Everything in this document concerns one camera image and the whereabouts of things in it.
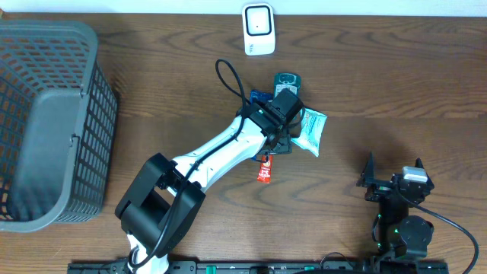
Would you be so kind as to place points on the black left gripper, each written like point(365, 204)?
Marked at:
point(287, 123)

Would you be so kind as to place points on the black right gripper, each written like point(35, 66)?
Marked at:
point(377, 192)

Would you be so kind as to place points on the blue Oreo cookie pack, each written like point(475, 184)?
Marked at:
point(260, 97)

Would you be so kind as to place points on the light green snack packet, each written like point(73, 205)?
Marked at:
point(312, 126)

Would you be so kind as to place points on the teal mouthwash bottle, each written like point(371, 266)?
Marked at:
point(285, 80)

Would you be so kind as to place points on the red Nescafe coffee stick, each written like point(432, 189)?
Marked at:
point(265, 170)

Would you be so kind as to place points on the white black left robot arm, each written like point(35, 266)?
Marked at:
point(163, 200)

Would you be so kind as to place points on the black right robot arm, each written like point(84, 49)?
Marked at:
point(399, 235)

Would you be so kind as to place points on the grey plastic mesh basket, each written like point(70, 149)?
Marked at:
point(58, 123)

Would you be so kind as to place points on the black mounting rail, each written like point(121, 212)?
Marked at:
point(191, 267)

